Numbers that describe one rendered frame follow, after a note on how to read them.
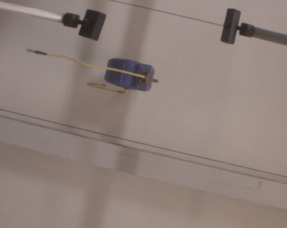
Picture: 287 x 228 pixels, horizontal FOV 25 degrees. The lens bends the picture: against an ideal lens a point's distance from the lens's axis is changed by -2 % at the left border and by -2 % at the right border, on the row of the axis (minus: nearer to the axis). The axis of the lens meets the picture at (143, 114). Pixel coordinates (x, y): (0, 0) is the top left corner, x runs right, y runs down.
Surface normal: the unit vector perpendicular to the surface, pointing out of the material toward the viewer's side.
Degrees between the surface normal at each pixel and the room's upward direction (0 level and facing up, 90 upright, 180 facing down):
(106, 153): 90
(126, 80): 89
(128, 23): 90
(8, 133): 90
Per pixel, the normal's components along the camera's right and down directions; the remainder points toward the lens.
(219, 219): -0.04, 0.02
